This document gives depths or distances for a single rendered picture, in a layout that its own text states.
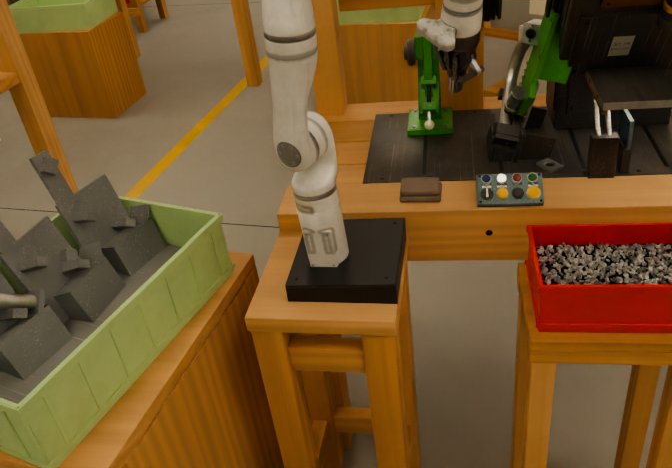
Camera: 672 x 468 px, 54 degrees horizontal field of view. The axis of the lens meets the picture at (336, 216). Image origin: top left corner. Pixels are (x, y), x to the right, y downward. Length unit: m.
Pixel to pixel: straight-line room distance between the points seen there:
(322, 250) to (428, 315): 1.28
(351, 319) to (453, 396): 1.04
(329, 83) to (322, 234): 0.83
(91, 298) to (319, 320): 0.51
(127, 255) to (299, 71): 0.68
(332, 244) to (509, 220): 0.45
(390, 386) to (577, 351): 0.40
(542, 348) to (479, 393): 0.98
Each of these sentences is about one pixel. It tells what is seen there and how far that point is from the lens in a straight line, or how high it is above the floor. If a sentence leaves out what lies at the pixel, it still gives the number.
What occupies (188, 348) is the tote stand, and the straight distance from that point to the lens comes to 1.47.
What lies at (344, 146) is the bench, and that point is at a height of 0.88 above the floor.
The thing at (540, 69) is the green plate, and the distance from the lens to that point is 1.68.
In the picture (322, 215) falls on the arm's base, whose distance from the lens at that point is 1.34.
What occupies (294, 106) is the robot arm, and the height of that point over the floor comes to 1.28.
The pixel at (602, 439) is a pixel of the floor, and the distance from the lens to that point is 2.28.
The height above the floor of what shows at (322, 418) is 0.24.
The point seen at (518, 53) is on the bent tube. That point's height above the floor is 1.14.
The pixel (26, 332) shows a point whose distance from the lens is 1.48.
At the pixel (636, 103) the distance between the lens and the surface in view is 1.56.
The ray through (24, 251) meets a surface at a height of 1.03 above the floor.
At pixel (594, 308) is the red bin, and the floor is 0.86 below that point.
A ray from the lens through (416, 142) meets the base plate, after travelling 1.88.
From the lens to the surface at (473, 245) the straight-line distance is 1.63.
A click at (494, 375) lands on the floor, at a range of 2.41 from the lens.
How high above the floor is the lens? 1.75
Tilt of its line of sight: 33 degrees down
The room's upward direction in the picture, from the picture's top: 8 degrees counter-clockwise
